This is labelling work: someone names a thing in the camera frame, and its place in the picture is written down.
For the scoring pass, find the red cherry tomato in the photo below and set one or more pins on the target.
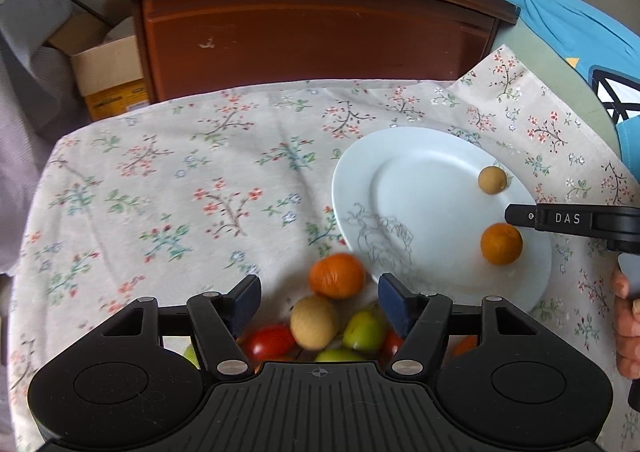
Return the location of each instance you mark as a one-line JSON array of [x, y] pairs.
[[391, 344], [269, 341]]

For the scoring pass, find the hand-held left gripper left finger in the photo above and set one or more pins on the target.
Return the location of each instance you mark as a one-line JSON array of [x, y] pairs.
[[246, 304]]

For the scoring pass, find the person's right hand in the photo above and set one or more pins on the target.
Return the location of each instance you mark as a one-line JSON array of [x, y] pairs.
[[627, 332]]

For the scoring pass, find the brown wooden cabinet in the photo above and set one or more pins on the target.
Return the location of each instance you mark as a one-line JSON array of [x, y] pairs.
[[310, 27]]

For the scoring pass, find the orange mandarin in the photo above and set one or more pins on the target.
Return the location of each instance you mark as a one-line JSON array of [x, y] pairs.
[[501, 244], [336, 275], [465, 344]]

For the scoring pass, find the blue printed bedding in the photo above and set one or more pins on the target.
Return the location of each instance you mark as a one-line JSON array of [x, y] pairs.
[[575, 22]]

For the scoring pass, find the floral tablecloth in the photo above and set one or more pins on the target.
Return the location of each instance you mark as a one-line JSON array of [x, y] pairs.
[[175, 192]]

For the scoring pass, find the white plate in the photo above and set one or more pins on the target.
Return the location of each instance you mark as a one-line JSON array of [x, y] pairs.
[[425, 192]]

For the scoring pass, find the large tan longan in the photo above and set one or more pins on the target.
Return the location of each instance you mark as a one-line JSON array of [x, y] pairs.
[[314, 322]]

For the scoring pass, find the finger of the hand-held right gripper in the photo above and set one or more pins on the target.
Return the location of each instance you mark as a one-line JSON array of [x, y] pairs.
[[565, 218]]

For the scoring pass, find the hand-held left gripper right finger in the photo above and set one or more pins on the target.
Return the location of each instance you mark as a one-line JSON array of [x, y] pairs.
[[395, 304]]

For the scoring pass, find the open cardboard box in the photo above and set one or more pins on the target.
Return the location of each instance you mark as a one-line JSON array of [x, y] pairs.
[[107, 67]]

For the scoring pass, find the pale checked cloth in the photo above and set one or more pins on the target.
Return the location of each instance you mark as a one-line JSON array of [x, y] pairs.
[[20, 182]]

